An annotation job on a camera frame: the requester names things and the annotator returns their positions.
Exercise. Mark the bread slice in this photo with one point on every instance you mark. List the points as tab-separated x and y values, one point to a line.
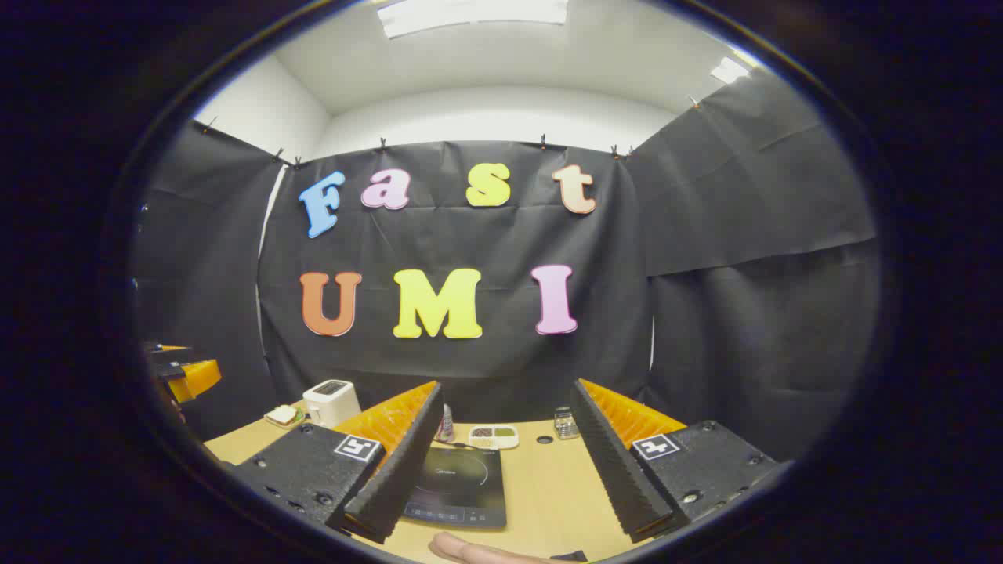
283	413

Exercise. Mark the black induction cooktop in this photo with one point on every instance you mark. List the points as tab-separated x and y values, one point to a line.
470	486

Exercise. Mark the white divided bean dish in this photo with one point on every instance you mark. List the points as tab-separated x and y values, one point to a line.
494	437

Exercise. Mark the silver drink bottle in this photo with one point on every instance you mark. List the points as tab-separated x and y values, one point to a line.
447	427

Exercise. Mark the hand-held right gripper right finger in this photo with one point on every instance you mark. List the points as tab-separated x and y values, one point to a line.
619	470

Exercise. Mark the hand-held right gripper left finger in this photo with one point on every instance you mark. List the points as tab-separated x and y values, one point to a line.
396	470

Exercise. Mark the small green plate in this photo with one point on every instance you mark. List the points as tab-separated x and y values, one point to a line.
286	424

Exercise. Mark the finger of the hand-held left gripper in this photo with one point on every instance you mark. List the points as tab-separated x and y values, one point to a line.
196	377

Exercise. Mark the ceiling light panel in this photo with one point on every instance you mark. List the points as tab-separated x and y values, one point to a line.
730	70

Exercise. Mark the white toaster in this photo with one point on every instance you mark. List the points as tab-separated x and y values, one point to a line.
333	403

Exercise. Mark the black backdrop cloth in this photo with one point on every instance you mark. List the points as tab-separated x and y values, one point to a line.
439	235

